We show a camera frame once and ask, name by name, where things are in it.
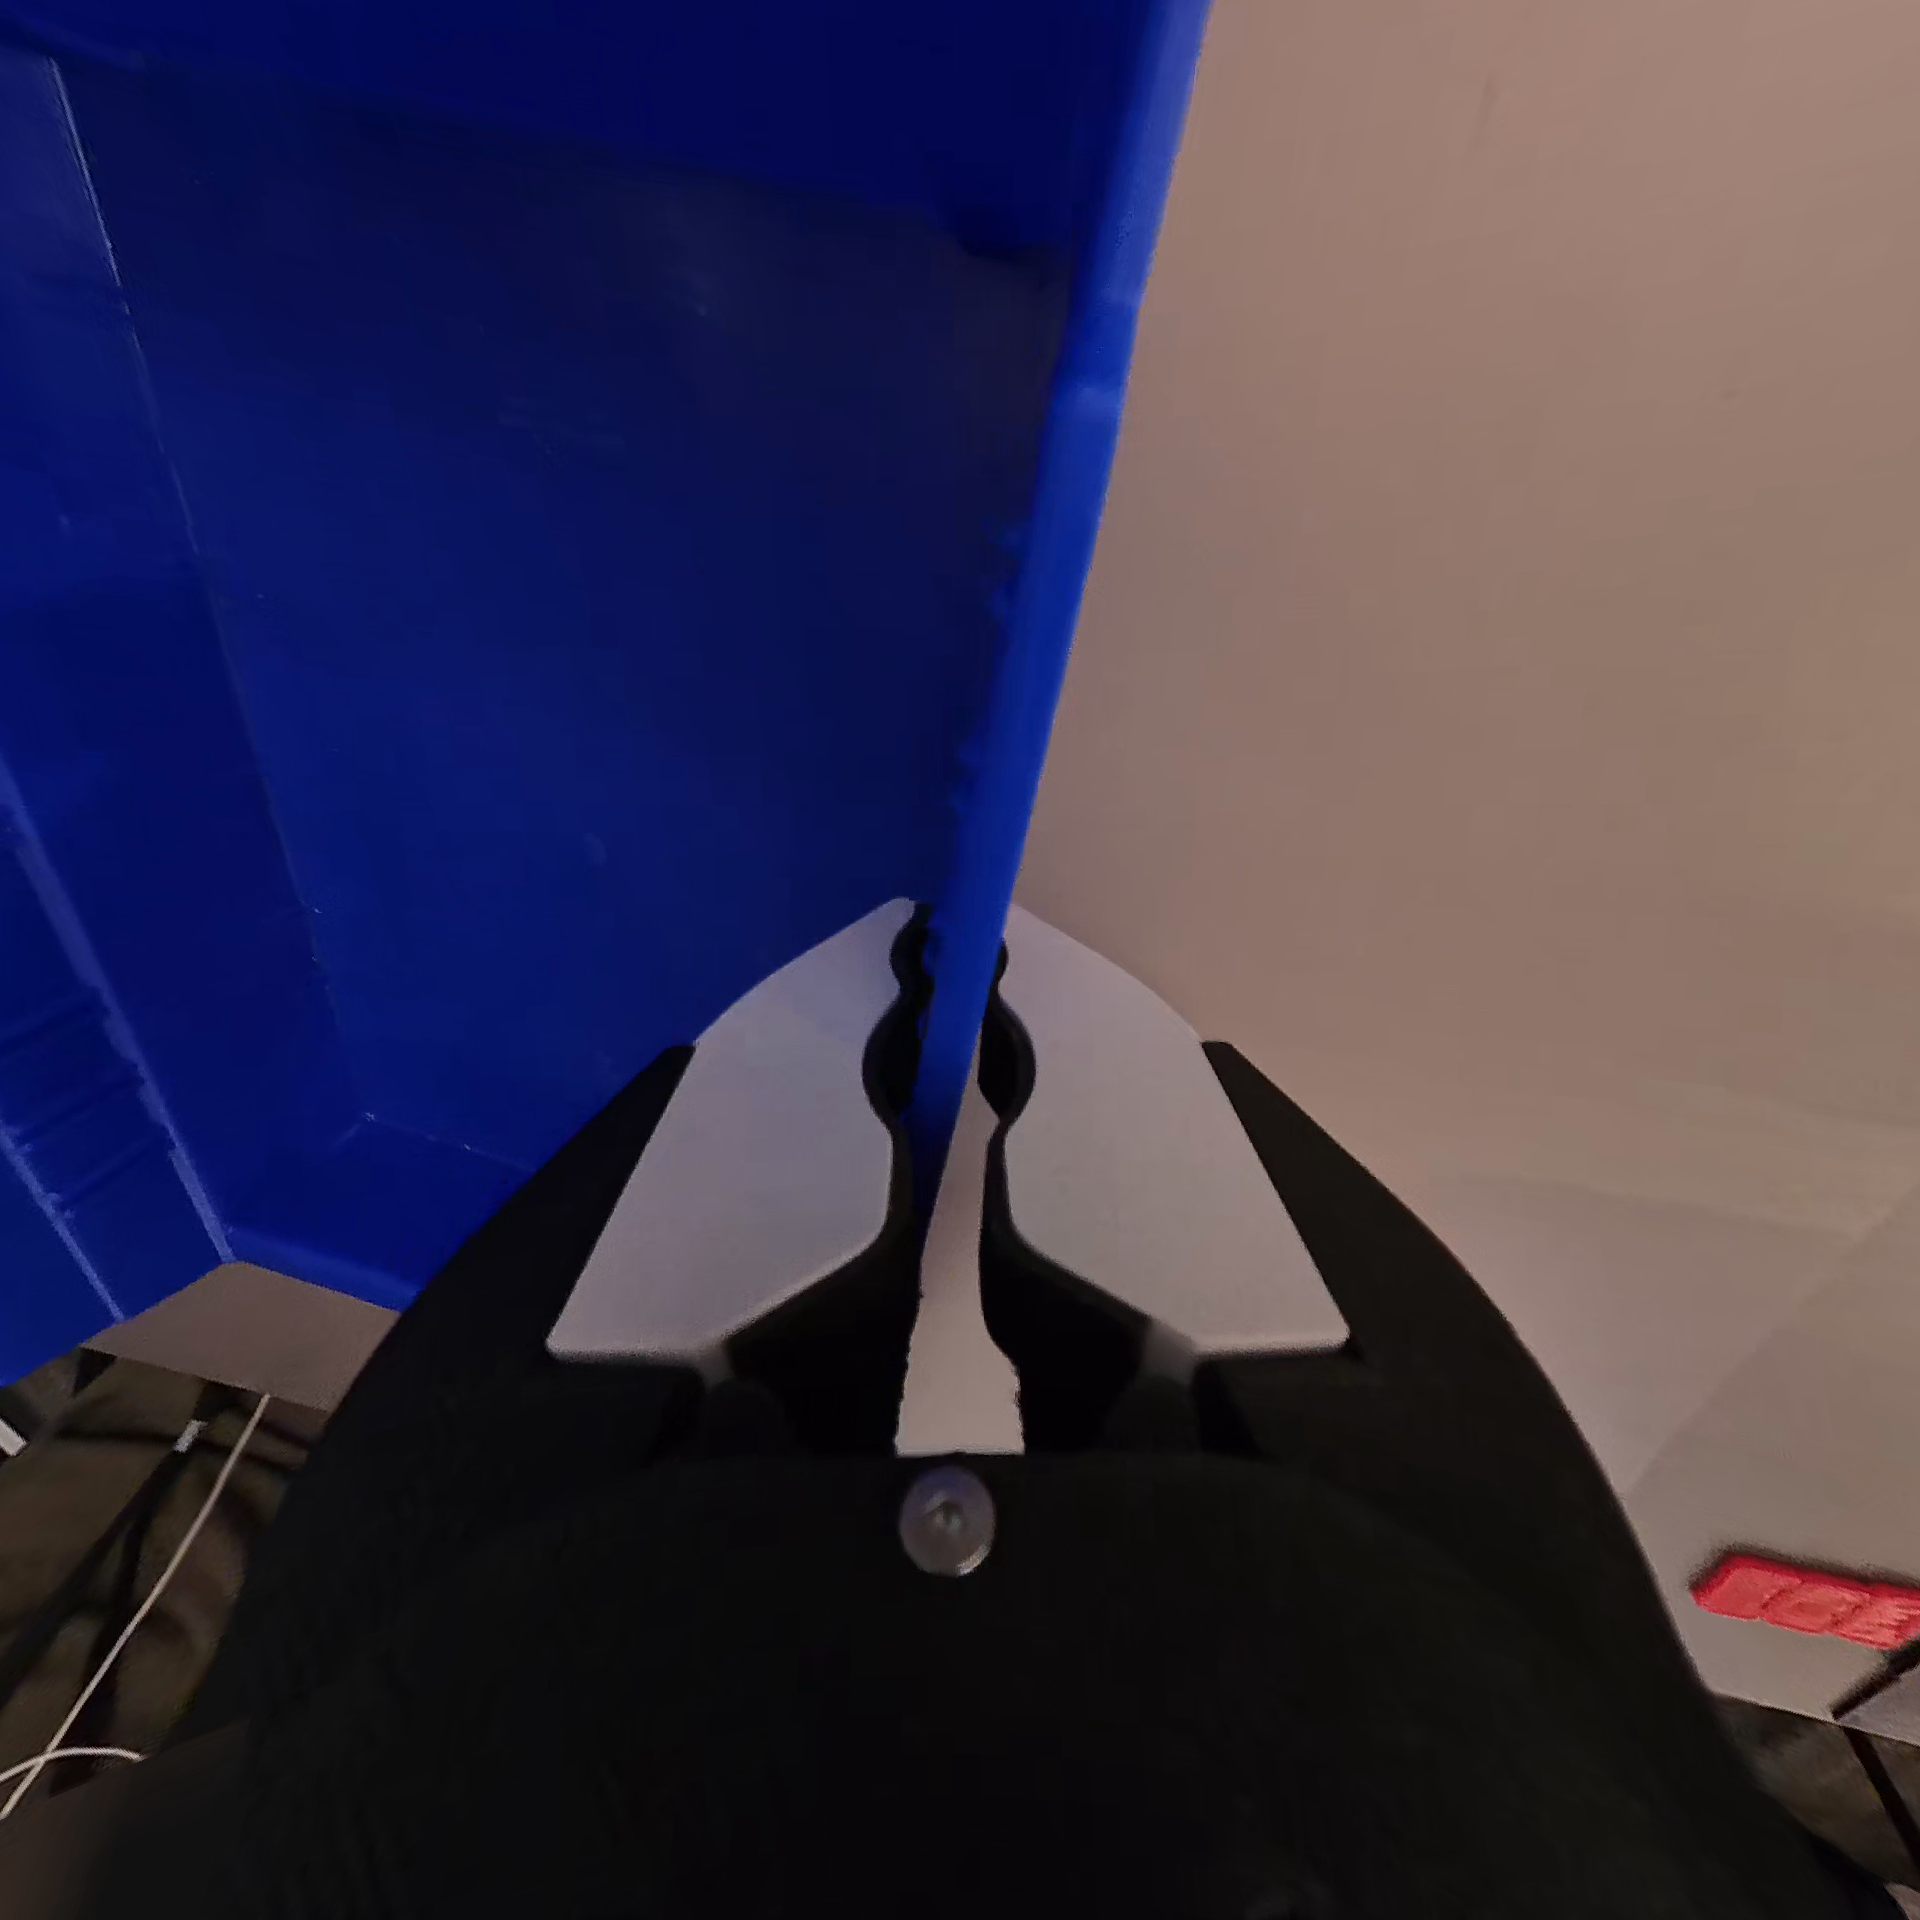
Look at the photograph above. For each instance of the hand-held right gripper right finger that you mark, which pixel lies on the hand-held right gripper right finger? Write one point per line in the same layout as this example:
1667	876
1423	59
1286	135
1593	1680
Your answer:
1171	1185

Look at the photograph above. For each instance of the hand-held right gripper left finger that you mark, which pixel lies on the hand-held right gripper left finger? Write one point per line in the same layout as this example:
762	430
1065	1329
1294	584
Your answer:
735	1185

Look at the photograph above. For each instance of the blue plastic bin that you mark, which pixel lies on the blue plastic bin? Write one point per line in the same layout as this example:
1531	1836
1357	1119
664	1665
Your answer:
525	600

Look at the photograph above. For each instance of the red flat block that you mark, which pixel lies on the red flat block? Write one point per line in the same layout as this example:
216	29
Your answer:
1816	1603

